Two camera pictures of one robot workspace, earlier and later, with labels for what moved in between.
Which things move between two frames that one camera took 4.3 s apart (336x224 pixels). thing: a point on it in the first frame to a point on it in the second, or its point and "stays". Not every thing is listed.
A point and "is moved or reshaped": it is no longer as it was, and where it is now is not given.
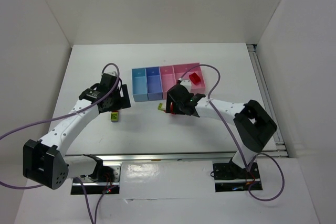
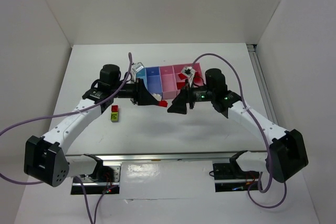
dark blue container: (154, 83) stays
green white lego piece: (161, 106) to (157, 96)
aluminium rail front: (158, 156) stays
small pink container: (168, 79) stays
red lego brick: (171, 108) is moved or reshaped
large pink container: (179, 70) stays
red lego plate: (195, 78) is moved or reshaped
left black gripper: (124, 98) to (140, 92)
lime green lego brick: (114, 116) stays
